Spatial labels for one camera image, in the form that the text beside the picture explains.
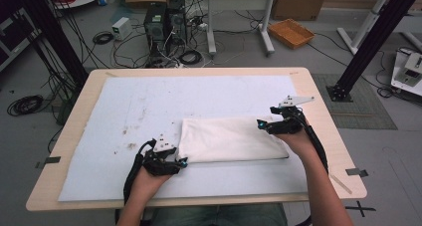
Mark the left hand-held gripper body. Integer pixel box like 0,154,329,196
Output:
142,133,182,177

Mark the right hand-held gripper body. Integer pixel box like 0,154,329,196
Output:
265,95,316,135

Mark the white tank top black trim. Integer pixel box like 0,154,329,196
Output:
177,115,291,164

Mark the person's right hand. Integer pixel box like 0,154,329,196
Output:
275,120,319,161

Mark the person's left hand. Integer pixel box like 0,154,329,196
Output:
132,167,174,196

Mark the light wooden table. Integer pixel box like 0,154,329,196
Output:
25,66,368,213

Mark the white foam mat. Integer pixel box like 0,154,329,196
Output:
58,75,309,203

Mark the grey floor mat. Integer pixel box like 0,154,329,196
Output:
311,73,398,131

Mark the beige tape strip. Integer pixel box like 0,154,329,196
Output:
329,173,353,195

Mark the grey tape piece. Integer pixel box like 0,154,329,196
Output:
35,155,62,170
344,167,369,178

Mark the orange basket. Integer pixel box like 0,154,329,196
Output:
267,18,317,51

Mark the large closed cardboard box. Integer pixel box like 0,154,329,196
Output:
271,0,329,22

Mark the white metal stand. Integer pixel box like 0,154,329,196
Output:
336,0,400,56

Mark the black computer tower green label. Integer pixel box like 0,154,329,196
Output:
142,2,168,61

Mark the white device on floor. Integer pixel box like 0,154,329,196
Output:
390,49,422,98

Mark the small white power supply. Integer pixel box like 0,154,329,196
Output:
110,16,133,42

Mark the dark equipment rack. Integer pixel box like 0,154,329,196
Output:
0,6,43,73

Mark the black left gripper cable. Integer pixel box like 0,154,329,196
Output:
122,138,157,206

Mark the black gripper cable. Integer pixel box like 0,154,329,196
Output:
292,107,330,174
122,138,157,206

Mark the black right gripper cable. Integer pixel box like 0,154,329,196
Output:
292,107,330,174

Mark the coiled black cable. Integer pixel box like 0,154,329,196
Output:
178,49,204,67
6,94,45,117
92,30,114,46

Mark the black metal frame post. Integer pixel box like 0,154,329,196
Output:
325,0,422,103
15,0,90,89

